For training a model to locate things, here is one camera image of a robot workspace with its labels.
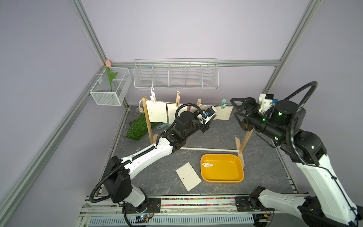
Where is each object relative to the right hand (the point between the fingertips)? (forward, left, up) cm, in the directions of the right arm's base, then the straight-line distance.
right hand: (231, 105), depth 54 cm
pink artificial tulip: (+40, +66, -14) cm, 78 cm away
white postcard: (-11, +17, -49) cm, 53 cm away
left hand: (+8, +4, -13) cm, 16 cm away
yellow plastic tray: (-7, -7, -49) cm, 50 cm away
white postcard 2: (+6, 0, -12) cm, 13 cm away
